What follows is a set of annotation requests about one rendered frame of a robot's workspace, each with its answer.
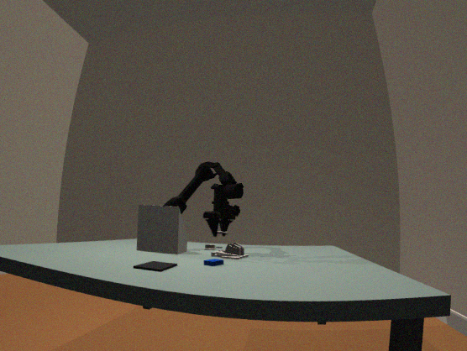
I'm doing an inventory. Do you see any blue flat block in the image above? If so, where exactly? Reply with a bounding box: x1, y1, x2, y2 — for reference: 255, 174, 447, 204
203, 259, 223, 266

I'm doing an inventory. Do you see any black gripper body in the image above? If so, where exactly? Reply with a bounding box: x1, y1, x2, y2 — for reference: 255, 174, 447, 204
203, 199, 235, 220

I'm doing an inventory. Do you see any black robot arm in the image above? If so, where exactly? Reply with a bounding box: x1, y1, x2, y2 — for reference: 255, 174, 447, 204
163, 161, 244, 217

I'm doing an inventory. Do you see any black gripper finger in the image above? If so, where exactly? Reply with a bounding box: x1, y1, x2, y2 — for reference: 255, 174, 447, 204
205, 219, 222, 237
219, 220, 233, 237

